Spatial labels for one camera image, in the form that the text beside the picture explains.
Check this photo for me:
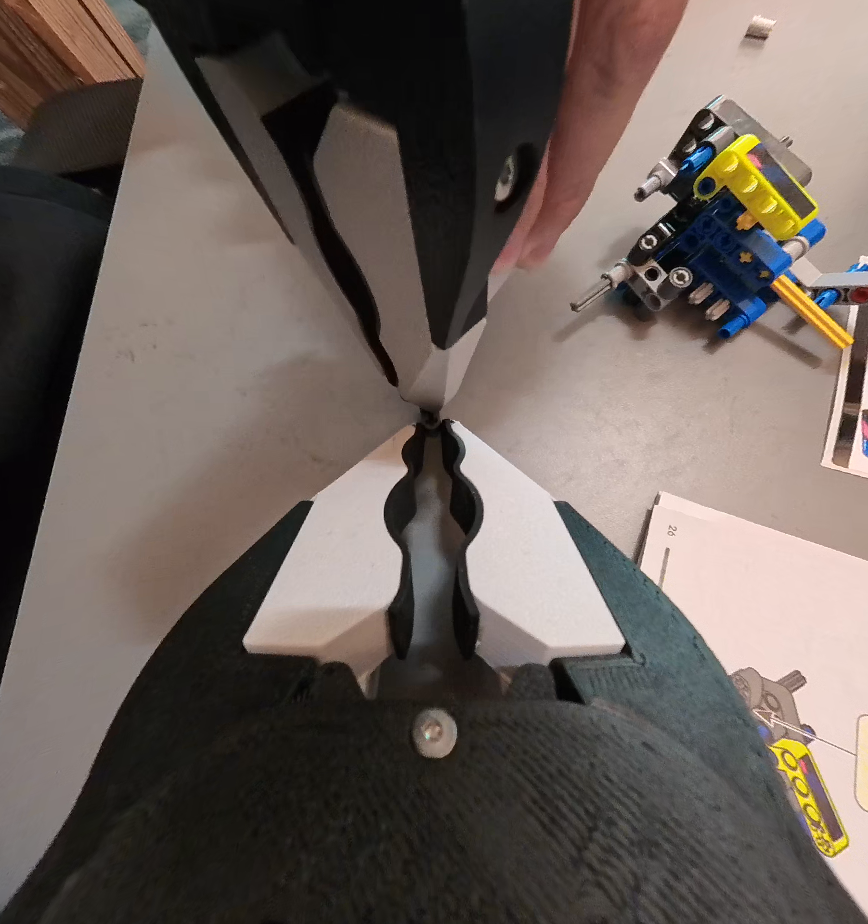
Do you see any lego assembly with yellow axle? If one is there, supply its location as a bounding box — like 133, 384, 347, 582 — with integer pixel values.
570, 96, 868, 352

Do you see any person's left hand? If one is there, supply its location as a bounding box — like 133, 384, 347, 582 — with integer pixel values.
493, 0, 689, 271

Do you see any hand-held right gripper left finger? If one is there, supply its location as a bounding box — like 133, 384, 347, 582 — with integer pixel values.
243, 422, 430, 695

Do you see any instruction booklet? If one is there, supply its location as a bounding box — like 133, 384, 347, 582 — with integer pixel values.
638, 491, 868, 924

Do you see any sticker sheet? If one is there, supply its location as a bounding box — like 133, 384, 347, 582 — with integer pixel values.
821, 255, 868, 486

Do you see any wooden post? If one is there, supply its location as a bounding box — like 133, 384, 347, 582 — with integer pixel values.
0, 0, 147, 129

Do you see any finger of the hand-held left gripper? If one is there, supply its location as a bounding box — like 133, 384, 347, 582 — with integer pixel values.
313, 100, 490, 410
194, 39, 400, 388

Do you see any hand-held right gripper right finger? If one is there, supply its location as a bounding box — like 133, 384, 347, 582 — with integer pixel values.
438, 419, 627, 681

